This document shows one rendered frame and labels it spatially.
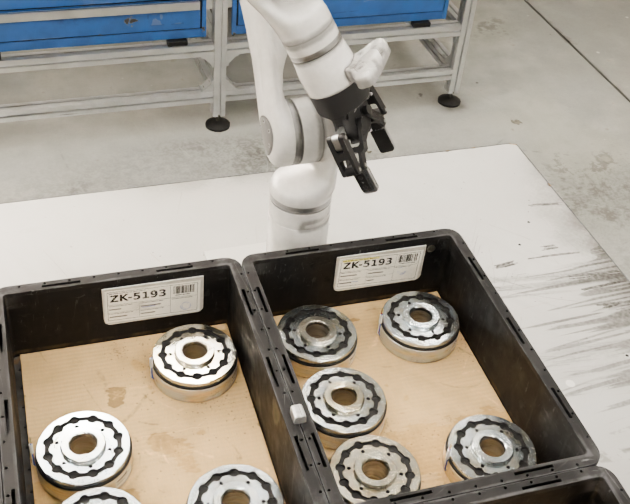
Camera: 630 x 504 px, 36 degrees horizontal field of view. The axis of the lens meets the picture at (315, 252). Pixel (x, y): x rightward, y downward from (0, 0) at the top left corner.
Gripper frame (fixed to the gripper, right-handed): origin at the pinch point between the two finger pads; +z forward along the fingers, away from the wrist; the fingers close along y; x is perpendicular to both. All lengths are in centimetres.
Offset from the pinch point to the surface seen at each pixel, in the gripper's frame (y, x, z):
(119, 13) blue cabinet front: -120, -120, 4
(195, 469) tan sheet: 46.0, -12.6, 4.7
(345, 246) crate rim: 13.1, -2.3, 2.4
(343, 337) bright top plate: 22.9, -2.8, 9.0
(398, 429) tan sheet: 32.4, 4.2, 16.1
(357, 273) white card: 12.9, -2.9, 7.3
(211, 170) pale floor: -109, -115, 56
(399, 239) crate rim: 9.0, 2.8, 5.9
